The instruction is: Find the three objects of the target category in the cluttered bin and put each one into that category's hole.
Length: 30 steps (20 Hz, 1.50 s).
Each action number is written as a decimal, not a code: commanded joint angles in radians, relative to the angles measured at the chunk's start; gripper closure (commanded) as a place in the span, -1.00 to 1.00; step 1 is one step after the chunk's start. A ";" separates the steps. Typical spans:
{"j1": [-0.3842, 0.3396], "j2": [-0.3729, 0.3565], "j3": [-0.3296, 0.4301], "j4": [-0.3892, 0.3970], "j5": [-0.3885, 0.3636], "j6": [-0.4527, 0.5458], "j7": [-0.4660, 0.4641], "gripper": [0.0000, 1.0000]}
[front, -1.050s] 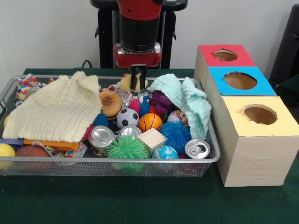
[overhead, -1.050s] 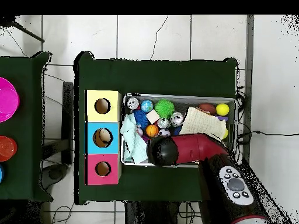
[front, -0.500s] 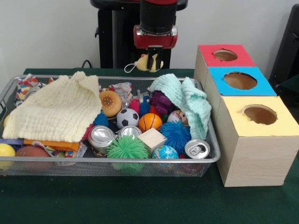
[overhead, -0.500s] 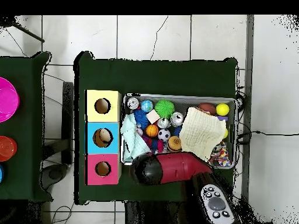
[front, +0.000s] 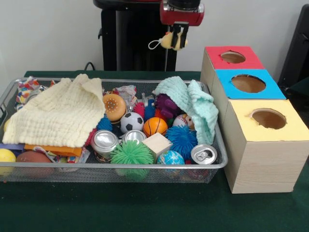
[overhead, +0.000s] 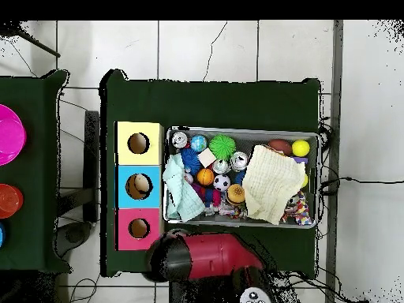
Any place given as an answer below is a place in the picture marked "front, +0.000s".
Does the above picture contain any yellow ball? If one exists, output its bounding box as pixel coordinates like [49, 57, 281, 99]
[0, 148, 16, 175]

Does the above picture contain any small soccer ball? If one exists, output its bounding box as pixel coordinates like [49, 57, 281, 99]
[120, 112, 144, 134]

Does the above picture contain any purple spiky ball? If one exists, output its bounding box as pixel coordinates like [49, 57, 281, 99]
[154, 93, 182, 119]

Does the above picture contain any silver can with pull tab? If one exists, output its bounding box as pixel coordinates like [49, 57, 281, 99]
[191, 144, 217, 165]

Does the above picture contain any dark green table cloth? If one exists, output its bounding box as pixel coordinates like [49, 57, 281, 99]
[0, 70, 309, 232]

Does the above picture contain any orange plastic toy piece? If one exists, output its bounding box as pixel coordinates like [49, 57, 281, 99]
[24, 144, 84, 157]

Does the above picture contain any cream yellow muslin cloth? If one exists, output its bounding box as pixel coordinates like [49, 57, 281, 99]
[2, 73, 106, 148]

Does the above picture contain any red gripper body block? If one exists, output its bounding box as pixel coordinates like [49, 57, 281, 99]
[160, 1, 205, 27]

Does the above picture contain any wooden cube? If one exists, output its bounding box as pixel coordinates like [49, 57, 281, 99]
[143, 132, 173, 161]

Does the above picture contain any wooden box with three holes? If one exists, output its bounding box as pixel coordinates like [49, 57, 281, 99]
[200, 45, 309, 194]

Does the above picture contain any mint green muslin cloth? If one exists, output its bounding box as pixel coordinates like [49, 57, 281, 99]
[153, 76, 219, 145]

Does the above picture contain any large green spiky ball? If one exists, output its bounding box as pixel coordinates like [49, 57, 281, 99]
[110, 141, 155, 167]

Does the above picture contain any yellow plush toy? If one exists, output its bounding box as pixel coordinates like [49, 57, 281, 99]
[148, 30, 189, 52]

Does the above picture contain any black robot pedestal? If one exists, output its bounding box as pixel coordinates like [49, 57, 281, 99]
[93, 0, 183, 72]

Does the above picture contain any brown toy football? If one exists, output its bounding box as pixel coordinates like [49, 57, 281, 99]
[15, 151, 53, 164]

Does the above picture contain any small orange basketball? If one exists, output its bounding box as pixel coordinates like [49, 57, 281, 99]
[143, 116, 169, 138]

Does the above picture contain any white baseball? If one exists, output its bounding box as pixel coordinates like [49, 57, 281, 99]
[172, 114, 194, 130]

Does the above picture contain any blue spiky ball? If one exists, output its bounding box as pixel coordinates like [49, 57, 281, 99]
[165, 126, 198, 160]

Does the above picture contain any small silver can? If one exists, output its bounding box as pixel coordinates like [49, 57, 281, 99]
[122, 130, 147, 145]

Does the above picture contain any black chair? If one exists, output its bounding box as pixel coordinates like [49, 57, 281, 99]
[278, 4, 309, 95]

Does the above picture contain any clear mesh bin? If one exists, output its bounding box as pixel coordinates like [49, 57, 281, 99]
[0, 77, 228, 184]

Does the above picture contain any silver can with open top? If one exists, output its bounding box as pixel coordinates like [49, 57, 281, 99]
[91, 130, 119, 163]

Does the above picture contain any small globe ball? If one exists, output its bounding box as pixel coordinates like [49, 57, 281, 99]
[157, 150, 185, 166]

